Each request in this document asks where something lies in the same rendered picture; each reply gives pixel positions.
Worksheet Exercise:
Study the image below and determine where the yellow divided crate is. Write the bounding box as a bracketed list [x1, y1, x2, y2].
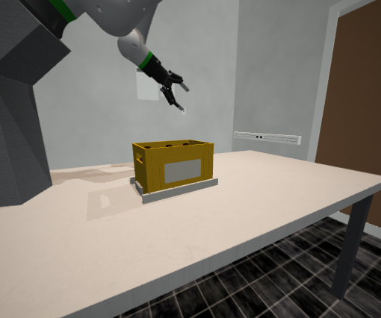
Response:
[134, 140, 214, 194]

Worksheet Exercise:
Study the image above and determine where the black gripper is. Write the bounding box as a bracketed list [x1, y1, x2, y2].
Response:
[152, 65, 190, 110]

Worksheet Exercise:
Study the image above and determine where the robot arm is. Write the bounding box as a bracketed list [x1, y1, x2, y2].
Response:
[19, 0, 162, 78]

